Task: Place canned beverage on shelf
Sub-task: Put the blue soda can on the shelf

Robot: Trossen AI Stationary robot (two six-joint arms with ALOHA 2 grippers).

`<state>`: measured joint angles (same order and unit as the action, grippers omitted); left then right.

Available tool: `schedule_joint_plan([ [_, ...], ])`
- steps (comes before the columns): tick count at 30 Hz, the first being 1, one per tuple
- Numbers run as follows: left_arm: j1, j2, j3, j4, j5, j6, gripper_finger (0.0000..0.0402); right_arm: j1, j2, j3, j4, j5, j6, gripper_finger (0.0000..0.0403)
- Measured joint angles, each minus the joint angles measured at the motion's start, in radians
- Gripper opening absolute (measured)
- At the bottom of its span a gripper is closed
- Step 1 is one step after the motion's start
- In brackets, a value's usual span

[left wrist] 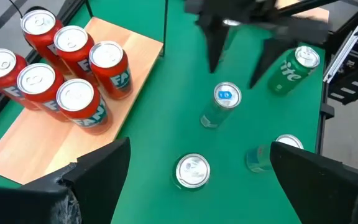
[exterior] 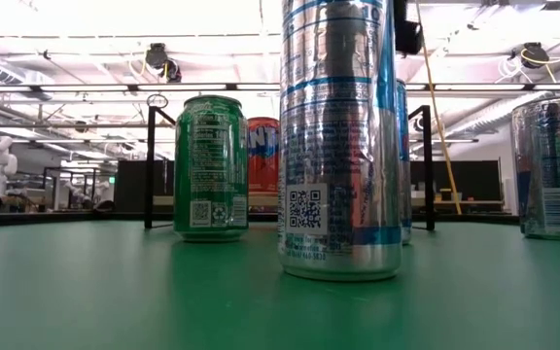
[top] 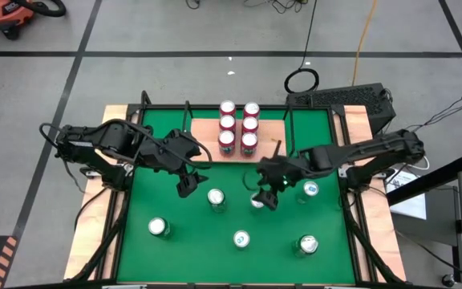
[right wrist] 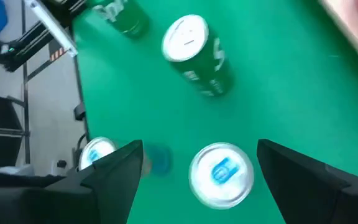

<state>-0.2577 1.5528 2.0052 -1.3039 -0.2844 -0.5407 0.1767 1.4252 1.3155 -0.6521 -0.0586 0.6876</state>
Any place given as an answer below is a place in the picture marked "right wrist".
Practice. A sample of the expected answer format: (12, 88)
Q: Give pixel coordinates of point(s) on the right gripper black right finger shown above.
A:
(315, 199)

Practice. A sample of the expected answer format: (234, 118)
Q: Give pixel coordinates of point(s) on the silver metal bracket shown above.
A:
(53, 26)

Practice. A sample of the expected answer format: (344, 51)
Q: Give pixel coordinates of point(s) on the green table mat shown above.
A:
(291, 93)

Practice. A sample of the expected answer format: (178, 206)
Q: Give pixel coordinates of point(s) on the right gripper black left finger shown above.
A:
(104, 193)

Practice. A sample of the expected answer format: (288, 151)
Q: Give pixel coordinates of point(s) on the green Sprite soda can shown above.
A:
(126, 18)
(185, 39)

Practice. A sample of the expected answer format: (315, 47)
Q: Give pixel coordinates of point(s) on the small black edge mount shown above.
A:
(79, 112)

